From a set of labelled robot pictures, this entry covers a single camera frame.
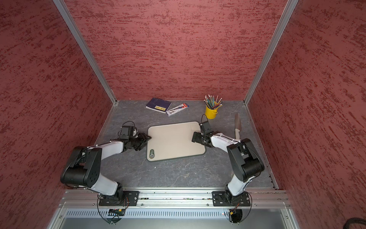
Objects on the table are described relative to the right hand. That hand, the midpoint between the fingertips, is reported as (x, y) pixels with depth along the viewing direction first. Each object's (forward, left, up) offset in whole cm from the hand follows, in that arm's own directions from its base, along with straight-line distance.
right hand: (196, 142), depth 95 cm
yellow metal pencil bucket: (+20, -11, +6) cm, 24 cm away
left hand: (-1, +31, +2) cm, 32 cm away
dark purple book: (+35, +30, +1) cm, 47 cm away
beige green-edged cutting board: (0, +17, +2) cm, 17 cm away
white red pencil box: (+30, +15, +1) cm, 33 cm away
